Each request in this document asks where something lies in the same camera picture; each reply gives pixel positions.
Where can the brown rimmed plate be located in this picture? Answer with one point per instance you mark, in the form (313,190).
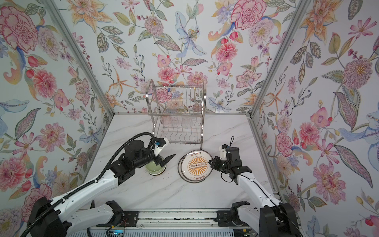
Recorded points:
(195,165)

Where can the chrome two-tier dish rack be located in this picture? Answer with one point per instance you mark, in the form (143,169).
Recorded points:
(177,112)

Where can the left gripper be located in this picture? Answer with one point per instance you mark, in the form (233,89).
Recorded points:
(167,159)

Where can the patterned plate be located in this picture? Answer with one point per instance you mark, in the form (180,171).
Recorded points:
(180,172)

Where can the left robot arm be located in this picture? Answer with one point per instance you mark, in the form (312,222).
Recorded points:
(62,215)

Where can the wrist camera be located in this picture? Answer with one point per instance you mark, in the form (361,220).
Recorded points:
(158,145)
(225,152)

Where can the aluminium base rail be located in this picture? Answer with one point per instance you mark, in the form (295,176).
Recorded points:
(188,218)

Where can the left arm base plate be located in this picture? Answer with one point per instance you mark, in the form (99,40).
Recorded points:
(127,219)

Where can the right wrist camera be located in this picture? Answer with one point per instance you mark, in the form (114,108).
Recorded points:
(225,152)

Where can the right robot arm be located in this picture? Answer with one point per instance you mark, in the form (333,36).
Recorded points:
(266,215)

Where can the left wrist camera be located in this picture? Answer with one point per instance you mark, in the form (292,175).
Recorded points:
(158,145)

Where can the pale green bowl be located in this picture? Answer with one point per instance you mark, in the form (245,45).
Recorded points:
(154,169)

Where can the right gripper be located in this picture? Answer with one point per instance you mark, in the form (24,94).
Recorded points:
(215,165)

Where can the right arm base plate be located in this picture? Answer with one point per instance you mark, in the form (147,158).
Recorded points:
(243,217)

